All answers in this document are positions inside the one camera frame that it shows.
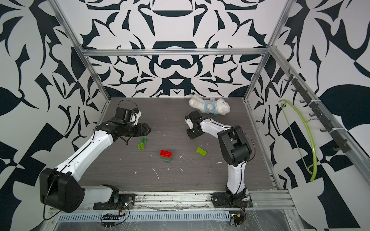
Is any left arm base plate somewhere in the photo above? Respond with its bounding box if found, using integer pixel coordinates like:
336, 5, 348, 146
93, 193, 136, 210

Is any lime long lego brick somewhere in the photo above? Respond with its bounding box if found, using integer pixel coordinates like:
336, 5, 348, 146
196, 147, 207, 157

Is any black wall hook rack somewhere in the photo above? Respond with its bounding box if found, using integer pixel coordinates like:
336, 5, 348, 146
286, 69, 352, 153

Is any black connector box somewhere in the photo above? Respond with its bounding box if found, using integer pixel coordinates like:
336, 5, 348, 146
100, 213, 120, 223
229, 214, 245, 227

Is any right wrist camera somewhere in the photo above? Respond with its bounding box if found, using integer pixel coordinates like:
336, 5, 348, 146
185, 116, 194, 130

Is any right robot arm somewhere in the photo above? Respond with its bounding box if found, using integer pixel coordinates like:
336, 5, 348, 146
185, 111, 252, 204

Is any red lego brick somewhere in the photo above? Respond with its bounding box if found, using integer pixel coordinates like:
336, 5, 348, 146
160, 150, 172, 159

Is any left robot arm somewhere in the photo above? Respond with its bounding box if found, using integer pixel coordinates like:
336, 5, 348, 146
40, 107, 151, 213

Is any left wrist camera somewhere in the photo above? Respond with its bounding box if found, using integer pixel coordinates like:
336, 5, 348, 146
128, 108, 142, 126

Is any black connector box left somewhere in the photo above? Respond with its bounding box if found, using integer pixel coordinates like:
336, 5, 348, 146
100, 213, 120, 223

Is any green plastic hanger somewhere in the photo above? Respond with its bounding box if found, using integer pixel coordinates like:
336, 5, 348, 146
278, 99, 318, 182

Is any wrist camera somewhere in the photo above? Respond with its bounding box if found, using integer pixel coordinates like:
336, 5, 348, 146
185, 116, 194, 130
128, 108, 142, 126

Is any white plush toy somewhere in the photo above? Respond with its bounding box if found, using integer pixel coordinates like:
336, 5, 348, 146
188, 95, 231, 115

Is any black connector box right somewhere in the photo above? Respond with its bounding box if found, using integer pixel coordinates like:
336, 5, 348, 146
229, 214, 245, 227

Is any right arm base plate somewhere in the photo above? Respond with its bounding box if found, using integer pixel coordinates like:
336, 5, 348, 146
211, 190, 253, 208

